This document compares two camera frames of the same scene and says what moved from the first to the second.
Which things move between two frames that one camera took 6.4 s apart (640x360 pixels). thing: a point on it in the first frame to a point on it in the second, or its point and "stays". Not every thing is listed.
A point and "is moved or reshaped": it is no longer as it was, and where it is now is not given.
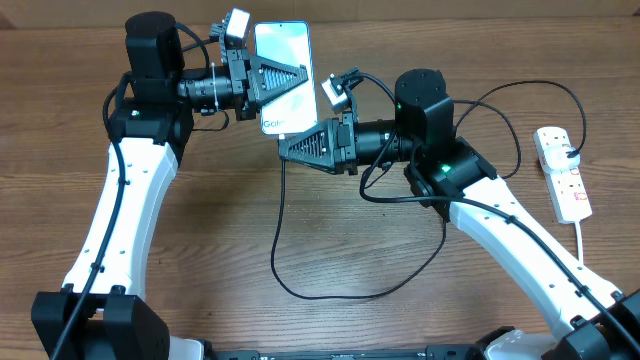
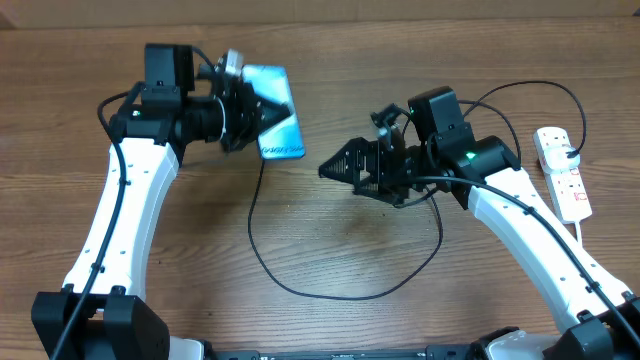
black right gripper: (332, 143) to (353, 152)
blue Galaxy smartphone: (288, 42) is moved or reshaped
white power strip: (567, 189) stays
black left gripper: (254, 69) to (247, 106)
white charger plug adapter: (556, 159) stays
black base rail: (432, 352) stays
